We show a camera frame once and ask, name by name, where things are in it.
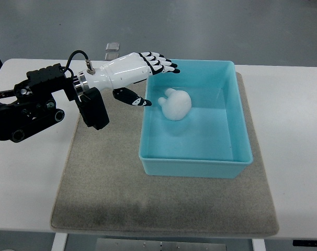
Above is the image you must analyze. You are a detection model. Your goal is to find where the floor socket plate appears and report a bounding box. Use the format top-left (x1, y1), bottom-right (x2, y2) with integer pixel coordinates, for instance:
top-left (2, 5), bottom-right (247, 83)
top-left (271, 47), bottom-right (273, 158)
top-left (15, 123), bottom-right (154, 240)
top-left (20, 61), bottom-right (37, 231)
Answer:
top-left (106, 42), bottom-right (120, 51)
top-left (105, 52), bottom-right (119, 61)

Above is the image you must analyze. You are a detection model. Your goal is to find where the upper floor socket plate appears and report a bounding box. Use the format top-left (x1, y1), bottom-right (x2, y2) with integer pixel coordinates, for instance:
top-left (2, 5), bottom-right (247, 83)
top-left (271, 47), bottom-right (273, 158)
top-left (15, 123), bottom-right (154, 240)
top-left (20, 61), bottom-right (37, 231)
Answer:
top-left (106, 42), bottom-right (120, 51)

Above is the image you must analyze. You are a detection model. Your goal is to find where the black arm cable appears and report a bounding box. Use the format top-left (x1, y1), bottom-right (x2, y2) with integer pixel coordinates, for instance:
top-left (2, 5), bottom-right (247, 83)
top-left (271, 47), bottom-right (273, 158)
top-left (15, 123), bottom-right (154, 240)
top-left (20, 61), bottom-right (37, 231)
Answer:
top-left (65, 50), bottom-right (94, 75)

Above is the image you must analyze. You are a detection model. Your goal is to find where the grey felt mat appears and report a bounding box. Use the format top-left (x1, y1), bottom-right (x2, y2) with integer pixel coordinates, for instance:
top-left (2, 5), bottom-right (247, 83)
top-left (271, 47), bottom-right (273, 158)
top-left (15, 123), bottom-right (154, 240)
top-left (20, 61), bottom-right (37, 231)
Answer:
top-left (51, 84), bottom-right (279, 237)

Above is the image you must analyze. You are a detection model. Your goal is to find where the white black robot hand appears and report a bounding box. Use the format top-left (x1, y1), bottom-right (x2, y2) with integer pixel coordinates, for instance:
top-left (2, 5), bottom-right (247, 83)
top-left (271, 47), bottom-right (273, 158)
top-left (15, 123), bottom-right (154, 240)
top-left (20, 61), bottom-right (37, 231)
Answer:
top-left (79, 52), bottom-right (180, 106)

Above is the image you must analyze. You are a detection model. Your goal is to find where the lower floor socket plate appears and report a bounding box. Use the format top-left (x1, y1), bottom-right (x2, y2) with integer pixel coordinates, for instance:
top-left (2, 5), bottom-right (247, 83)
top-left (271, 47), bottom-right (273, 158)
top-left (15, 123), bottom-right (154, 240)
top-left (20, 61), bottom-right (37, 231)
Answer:
top-left (105, 52), bottom-right (119, 61)

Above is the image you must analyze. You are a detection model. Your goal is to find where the metal table base plate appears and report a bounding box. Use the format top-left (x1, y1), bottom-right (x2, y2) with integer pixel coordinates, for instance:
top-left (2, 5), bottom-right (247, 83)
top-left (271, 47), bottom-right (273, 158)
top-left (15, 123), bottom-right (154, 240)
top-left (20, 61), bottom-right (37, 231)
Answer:
top-left (95, 238), bottom-right (227, 251)

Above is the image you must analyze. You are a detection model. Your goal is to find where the white bunny toy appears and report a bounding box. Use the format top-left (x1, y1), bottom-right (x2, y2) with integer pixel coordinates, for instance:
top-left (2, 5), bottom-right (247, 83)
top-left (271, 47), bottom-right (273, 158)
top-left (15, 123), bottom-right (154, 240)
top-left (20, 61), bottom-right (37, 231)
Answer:
top-left (158, 88), bottom-right (192, 121)

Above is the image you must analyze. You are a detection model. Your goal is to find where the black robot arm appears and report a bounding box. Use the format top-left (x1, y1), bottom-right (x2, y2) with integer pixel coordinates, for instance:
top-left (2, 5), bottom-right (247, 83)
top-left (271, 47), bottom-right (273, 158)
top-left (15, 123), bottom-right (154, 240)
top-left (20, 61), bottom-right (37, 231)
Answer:
top-left (0, 63), bottom-right (78, 143)

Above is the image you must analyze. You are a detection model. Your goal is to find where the black table control panel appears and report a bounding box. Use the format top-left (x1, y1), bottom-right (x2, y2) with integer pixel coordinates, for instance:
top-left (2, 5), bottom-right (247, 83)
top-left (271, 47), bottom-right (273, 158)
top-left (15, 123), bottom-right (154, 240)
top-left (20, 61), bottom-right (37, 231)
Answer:
top-left (292, 240), bottom-right (317, 247)

